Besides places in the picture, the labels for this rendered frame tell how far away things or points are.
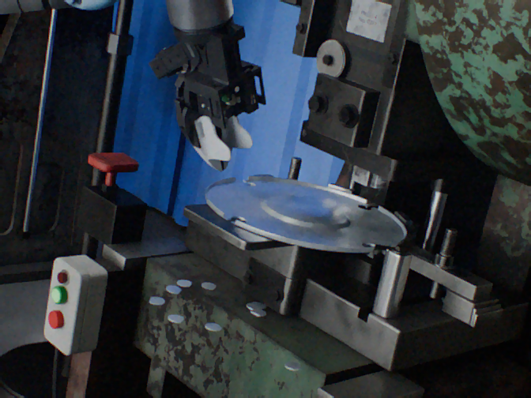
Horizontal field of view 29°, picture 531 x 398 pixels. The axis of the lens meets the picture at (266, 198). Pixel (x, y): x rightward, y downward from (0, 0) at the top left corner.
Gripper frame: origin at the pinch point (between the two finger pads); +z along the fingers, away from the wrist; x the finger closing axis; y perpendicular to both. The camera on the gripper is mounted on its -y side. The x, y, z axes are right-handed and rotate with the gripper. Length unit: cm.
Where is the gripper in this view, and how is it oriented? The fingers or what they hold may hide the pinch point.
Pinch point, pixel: (216, 159)
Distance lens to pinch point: 133.6
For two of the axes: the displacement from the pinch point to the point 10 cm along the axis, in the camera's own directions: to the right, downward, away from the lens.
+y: 7.0, 3.2, -6.4
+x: 7.0, -4.7, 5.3
